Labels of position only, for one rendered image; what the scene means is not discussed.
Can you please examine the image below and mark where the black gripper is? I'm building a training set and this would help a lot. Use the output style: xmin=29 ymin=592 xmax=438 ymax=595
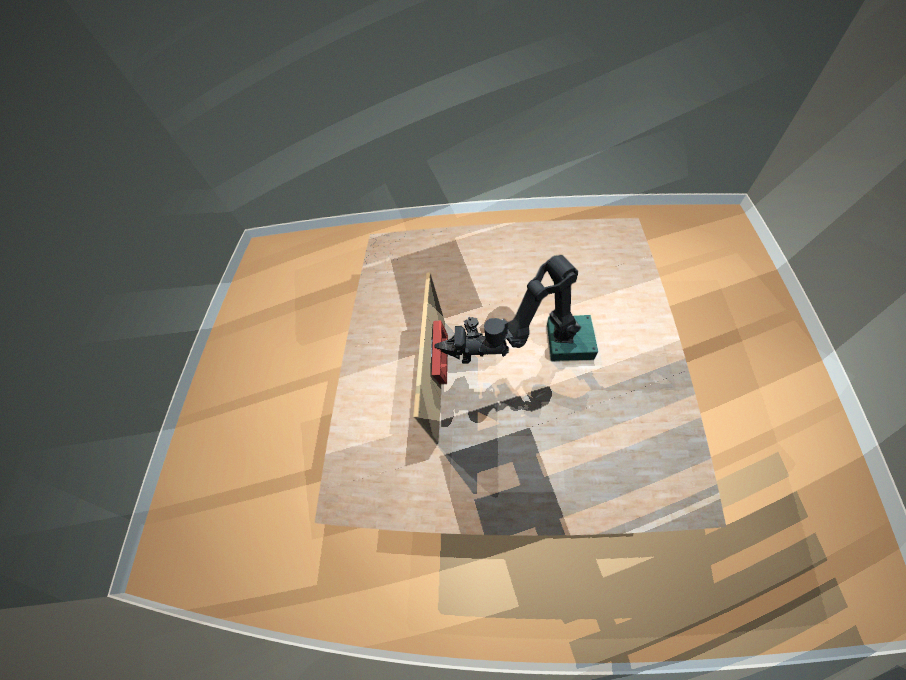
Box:
xmin=435 ymin=326 xmax=487 ymax=364

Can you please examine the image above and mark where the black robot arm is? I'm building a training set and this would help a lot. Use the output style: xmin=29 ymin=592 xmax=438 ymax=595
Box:
xmin=463 ymin=255 xmax=582 ymax=357

